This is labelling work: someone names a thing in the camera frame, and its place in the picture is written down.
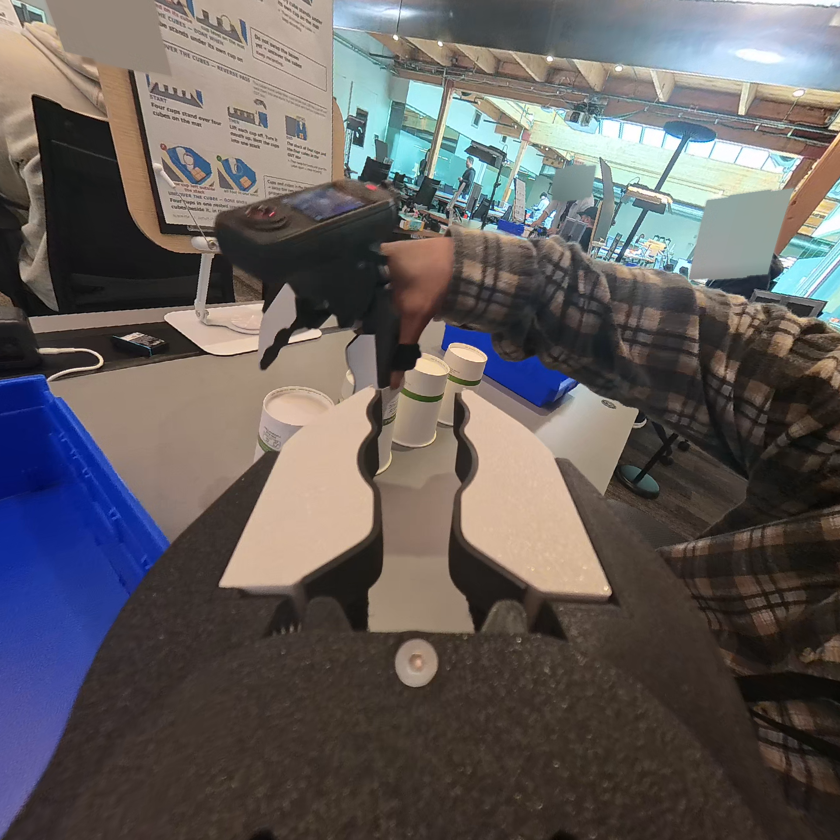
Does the person's right forearm plaid sleeve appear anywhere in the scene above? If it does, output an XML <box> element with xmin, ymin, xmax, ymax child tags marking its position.
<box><xmin>436</xmin><ymin>225</ymin><xmax>840</xmax><ymax>522</ymax></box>

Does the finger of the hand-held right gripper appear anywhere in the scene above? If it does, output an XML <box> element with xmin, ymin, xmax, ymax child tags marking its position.
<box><xmin>258</xmin><ymin>281</ymin><xmax>324</xmax><ymax>371</ymax></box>
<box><xmin>344</xmin><ymin>328</ymin><xmax>382</xmax><ymax>398</ymax></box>

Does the white paper cup green band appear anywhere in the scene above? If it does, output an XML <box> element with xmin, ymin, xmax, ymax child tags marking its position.
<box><xmin>340</xmin><ymin>367</ymin><xmax>403</xmax><ymax>476</ymax></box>
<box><xmin>392</xmin><ymin>353</ymin><xmax>451</xmax><ymax>449</ymax></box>
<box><xmin>438</xmin><ymin>342</ymin><xmax>488</xmax><ymax>427</ymax></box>
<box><xmin>252</xmin><ymin>386</ymin><xmax>336</xmax><ymax>463</ymax></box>

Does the black office chair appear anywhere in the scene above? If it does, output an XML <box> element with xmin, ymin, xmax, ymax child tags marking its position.
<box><xmin>31</xmin><ymin>95</ymin><xmax>236</xmax><ymax>315</ymax></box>

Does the small black battery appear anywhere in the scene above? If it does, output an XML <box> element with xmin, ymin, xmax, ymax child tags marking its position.
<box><xmin>110</xmin><ymin>332</ymin><xmax>170</xmax><ymax>358</ymax></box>

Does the black charger box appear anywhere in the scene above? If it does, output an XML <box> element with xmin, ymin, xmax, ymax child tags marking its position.
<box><xmin>0</xmin><ymin>307</ymin><xmax>43</xmax><ymax>380</ymax></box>

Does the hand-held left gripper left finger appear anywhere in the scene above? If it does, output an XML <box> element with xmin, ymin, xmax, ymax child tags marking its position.
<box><xmin>218</xmin><ymin>386</ymin><xmax>385</xmax><ymax>634</ymax></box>

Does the blue plastic bin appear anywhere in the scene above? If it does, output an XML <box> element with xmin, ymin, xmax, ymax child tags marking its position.
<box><xmin>441</xmin><ymin>323</ymin><xmax>580</xmax><ymax>409</ymax></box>
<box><xmin>0</xmin><ymin>374</ymin><xmax>170</xmax><ymax>815</ymax></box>

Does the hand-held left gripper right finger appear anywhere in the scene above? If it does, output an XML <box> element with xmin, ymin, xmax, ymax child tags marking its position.
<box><xmin>449</xmin><ymin>390</ymin><xmax>614</xmax><ymax>634</ymax></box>

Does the wooden document board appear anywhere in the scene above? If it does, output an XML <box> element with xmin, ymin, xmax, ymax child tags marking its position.
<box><xmin>97</xmin><ymin>0</ymin><xmax>347</xmax><ymax>255</ymax></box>

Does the white cable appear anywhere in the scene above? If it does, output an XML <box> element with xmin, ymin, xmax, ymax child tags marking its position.
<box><xmin>38</xmin><ymin>346</ymin><xmax>106</xmax><ymax>383</ymax></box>

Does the printed instruction sheet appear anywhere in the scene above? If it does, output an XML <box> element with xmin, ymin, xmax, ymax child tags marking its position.
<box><xmin>128</xmin><ymin>0</ymin><xmax>334</xmax><ymax>235</ymax></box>

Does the white document stand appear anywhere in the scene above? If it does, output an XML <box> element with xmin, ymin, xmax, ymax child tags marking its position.
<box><xmin>151</xmin><ymin>163</ymin><xmax>324</xmax><ymax>357</ymax></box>

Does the person's plaid shirt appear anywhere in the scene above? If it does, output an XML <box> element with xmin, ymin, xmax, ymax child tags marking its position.
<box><xmin>656</xmin><ymin>505</ymin><xmax>840</xmax><ymax>834</ymax></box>

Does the black stand with round base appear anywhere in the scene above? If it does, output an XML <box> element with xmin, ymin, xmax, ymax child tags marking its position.
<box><xmin>616</xmin><ymin>427</ymin><xmax>690</xmax><ymax>500</ymax></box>

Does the person's right hand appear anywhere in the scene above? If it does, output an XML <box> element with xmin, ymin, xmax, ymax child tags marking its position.
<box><xmin>381</xmin><ymin>236</ymin><xmax>455</xmax><ymax>389</ymax></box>

